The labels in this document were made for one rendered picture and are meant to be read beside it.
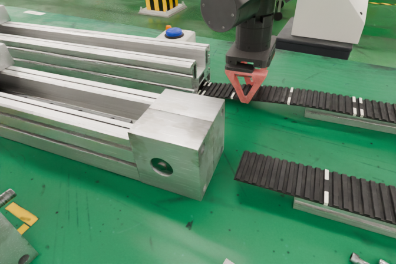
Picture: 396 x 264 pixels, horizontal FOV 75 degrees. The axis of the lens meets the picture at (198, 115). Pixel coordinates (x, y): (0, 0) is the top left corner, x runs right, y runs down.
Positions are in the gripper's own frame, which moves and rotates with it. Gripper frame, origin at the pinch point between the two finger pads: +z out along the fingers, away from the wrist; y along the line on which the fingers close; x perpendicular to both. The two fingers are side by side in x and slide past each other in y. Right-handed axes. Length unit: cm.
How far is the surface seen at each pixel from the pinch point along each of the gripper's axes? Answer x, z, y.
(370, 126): 20.6, 1.8, 1.5
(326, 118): 14.0, 1.7, 1.6
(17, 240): -15.2, -1.6, 36.6
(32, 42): -47.2, -6.2, 4.4
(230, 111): -2.3, 2.4, 4.1
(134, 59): -20.9, -5.8, 4.7
